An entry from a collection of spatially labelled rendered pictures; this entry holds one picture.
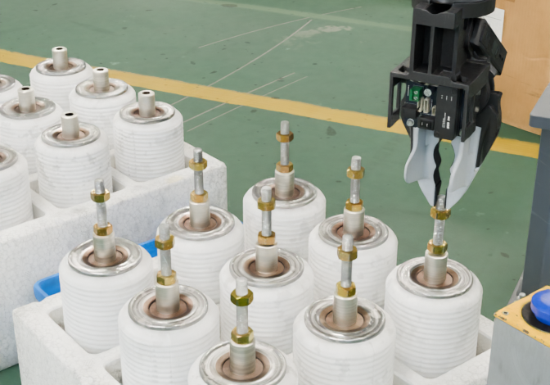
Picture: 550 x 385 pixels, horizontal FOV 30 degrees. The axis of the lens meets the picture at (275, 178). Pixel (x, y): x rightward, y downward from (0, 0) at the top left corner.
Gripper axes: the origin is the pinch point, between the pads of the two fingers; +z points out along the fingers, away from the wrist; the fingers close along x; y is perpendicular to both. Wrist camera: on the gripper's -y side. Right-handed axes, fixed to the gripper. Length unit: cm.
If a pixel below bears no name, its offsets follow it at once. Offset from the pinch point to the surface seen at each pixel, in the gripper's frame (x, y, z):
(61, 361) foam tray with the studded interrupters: -31.1, 20.9, 17.0
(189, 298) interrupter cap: -19.5, 15.2, 9.3
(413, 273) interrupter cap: -2.1, 0.9, 9.3
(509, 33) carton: -20, -101, 17
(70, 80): -67, -28, 10
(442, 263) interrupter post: 0.8, 1.2, 7.2
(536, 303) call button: 12.4, 12.8, 1.6
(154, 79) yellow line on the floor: -93, -88, 35
